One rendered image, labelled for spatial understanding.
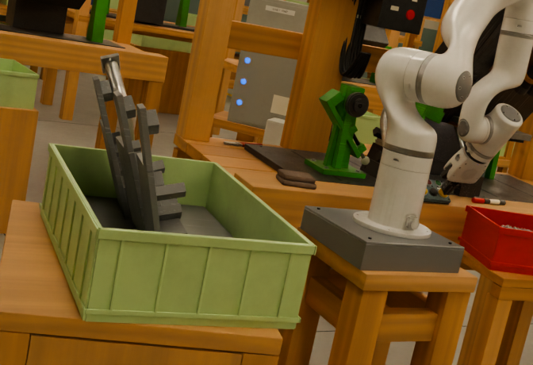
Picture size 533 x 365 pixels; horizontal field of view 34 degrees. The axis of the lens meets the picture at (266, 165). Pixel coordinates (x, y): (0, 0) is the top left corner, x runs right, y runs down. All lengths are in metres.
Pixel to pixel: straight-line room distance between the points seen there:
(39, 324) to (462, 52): 1.09
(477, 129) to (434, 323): 0.54
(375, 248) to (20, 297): 0.77
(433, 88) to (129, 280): 0.84
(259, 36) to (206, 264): 1.49
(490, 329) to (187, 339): 1.05
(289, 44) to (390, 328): 1.27
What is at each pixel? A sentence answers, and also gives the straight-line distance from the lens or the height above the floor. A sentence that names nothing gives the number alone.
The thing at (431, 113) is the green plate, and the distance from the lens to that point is 2.77.
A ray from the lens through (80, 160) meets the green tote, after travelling 2.09.
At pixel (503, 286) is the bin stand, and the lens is 2.37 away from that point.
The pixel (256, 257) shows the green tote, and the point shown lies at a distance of 1.60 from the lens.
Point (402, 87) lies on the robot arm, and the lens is 2.04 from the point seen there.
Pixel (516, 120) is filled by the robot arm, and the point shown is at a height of 1.20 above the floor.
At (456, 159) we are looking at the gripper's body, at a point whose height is 1.05.
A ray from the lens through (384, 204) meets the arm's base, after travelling 2.06.
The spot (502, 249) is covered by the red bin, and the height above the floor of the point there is 0.86.
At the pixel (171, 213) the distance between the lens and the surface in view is 1.71.
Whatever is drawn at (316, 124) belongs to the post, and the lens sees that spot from 2.99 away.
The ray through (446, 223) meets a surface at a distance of 2.61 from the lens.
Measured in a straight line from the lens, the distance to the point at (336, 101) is 2.61.
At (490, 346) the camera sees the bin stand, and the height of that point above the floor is 0.61.
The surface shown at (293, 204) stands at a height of 0.86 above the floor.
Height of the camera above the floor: 1.41
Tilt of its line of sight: 11 degrees down
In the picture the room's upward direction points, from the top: 12 degrees clockwise
